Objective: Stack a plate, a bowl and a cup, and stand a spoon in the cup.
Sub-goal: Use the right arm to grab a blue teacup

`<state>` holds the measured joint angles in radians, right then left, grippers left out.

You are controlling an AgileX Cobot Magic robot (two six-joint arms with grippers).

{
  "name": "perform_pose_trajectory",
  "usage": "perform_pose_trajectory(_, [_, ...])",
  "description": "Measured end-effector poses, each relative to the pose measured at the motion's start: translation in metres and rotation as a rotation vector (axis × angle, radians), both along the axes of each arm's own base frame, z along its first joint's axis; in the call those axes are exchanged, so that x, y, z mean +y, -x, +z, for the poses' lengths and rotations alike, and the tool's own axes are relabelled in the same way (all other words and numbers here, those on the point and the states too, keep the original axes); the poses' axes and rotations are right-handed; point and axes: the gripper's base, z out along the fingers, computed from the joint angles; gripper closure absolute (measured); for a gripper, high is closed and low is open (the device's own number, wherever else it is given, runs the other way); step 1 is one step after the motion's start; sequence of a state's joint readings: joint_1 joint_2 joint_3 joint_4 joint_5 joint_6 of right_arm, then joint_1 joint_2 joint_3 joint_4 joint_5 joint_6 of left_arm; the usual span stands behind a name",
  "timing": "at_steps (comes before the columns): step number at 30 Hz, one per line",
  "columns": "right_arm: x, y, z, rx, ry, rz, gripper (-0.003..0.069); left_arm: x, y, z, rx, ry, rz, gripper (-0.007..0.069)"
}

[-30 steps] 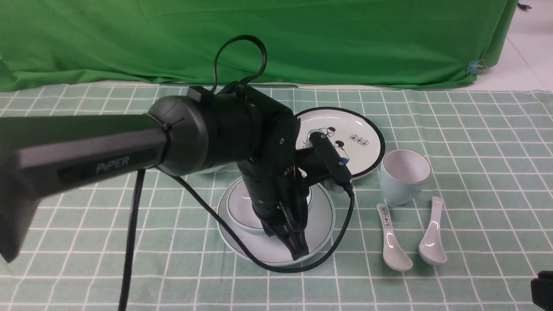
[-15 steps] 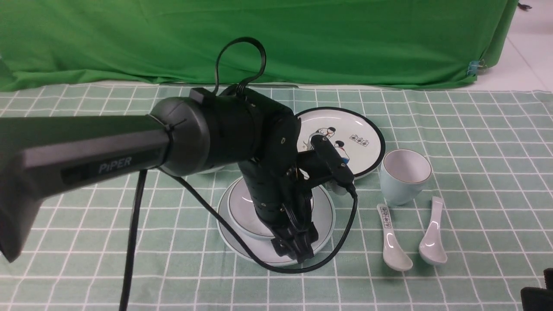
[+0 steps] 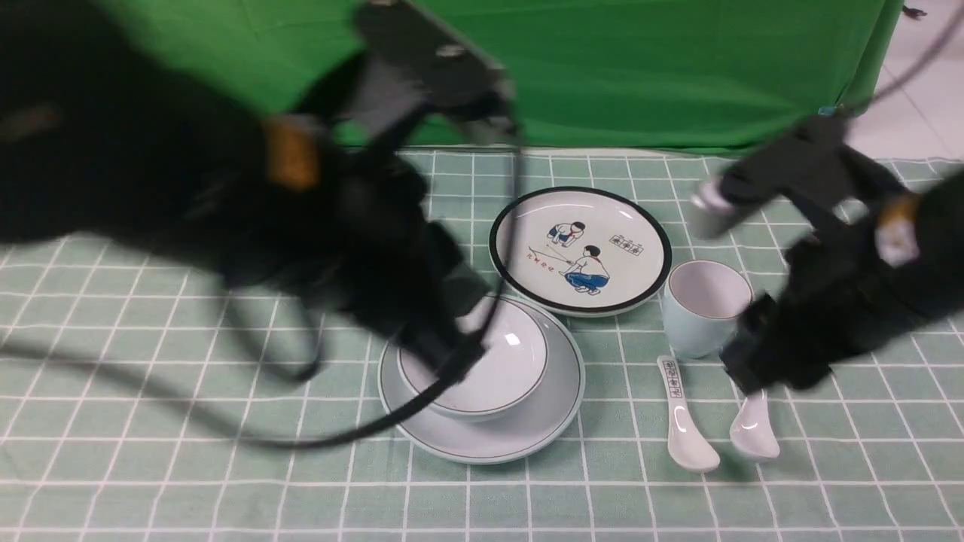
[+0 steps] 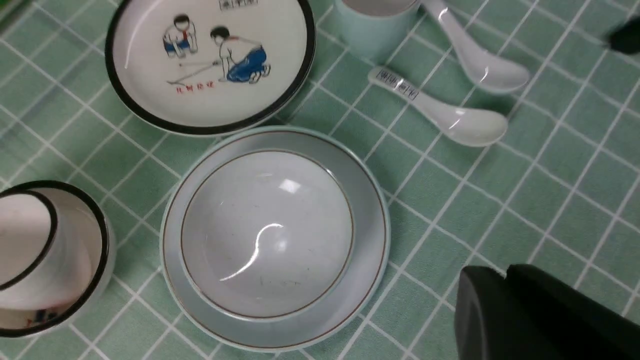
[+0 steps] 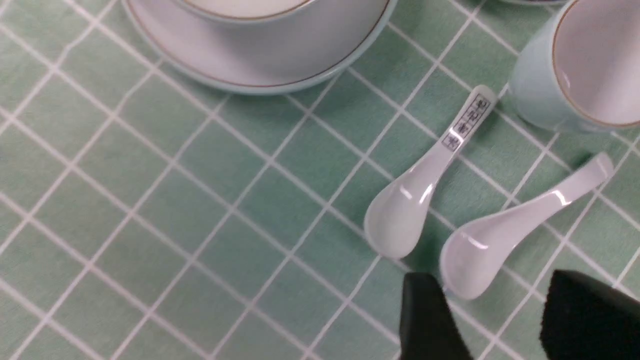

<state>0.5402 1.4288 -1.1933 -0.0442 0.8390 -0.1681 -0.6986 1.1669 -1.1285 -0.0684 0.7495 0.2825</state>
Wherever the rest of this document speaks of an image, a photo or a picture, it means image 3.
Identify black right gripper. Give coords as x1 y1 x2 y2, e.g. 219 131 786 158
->
721 229 896 397

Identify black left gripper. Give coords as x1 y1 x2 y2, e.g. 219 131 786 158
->
331 165 491 377

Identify light blue ceramic cup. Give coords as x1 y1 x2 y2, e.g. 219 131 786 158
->
661 260 754 359

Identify light blue shallow bowl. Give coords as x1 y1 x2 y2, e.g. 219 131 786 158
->
427 295 551 422

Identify light blue ceramic spoon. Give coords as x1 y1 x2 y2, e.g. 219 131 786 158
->
729 390 781 462

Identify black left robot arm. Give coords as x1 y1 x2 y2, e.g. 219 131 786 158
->
2 1 493 373

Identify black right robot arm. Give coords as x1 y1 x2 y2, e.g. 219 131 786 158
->
720 171 963 395

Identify black-rimmed plate with cartoon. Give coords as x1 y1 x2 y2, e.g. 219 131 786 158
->
489 187 673 317

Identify large light blue plate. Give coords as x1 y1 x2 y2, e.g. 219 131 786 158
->
399 297 586 465

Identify white spoon with characters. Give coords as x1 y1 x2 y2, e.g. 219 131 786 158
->
657 355 721 473

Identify green backdrop cloth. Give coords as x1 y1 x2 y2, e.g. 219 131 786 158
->
107 1 901 152

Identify green checkered tablecloth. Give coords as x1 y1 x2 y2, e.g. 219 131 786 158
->
0 147 964 542

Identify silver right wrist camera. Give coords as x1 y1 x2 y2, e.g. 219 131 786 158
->
690 113 907 239

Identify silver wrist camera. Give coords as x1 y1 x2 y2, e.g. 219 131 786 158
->
690 113 907 239
346 1 520 145

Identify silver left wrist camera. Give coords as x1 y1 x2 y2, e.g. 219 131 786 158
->
346 1 520 145

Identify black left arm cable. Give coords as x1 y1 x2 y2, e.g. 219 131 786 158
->
0 143 528 452

